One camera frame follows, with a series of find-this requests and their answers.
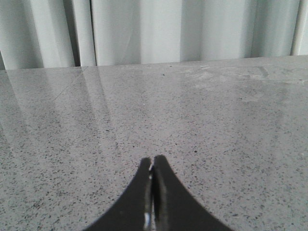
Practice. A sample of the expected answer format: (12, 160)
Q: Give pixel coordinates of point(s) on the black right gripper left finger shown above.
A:
(133, 209)

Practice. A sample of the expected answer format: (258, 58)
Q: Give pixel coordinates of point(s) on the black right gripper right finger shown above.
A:
(175, 208)

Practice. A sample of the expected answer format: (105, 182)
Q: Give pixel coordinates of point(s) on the grey-green pleated curtain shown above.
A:
(63, 33)

